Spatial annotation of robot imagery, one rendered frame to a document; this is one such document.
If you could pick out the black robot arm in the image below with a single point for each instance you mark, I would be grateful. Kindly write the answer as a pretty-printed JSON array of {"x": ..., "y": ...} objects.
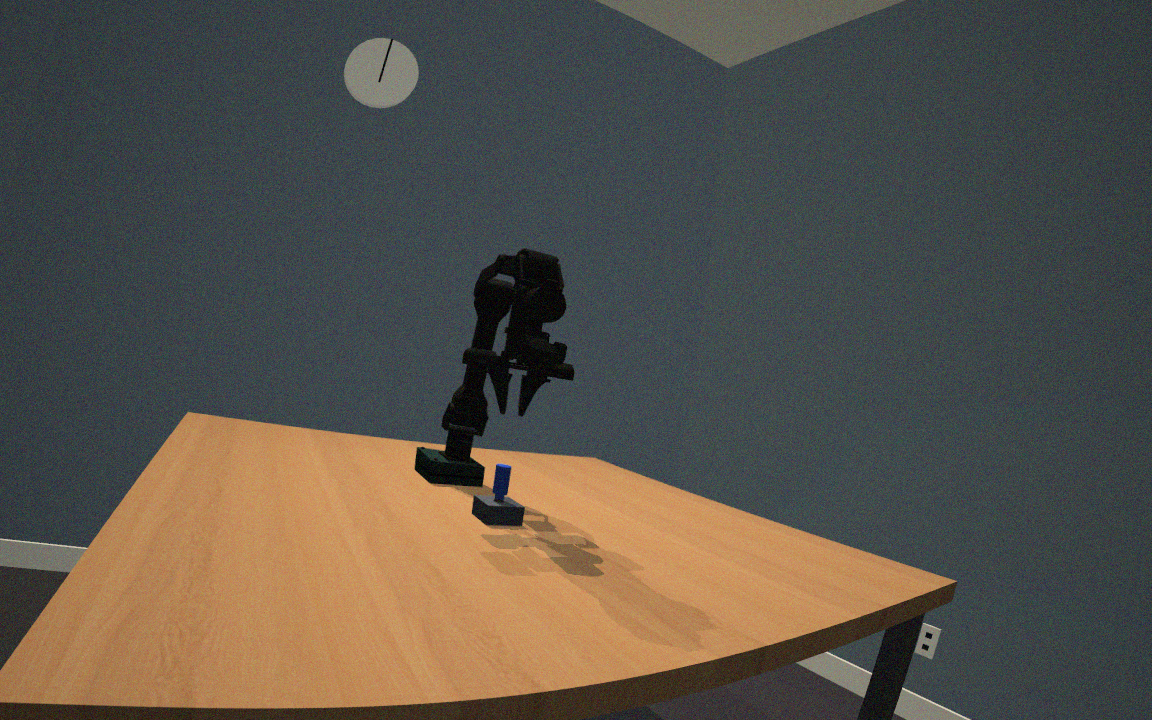
[{"x": 538, "y": 300}]

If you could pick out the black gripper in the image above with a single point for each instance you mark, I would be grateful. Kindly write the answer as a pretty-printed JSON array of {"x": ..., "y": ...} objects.
[{"x": 498, "y": 367}]

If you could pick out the blue marker cap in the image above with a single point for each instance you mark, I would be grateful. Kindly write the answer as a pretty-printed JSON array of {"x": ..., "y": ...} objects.
[{"x": 501, "y": 479}]

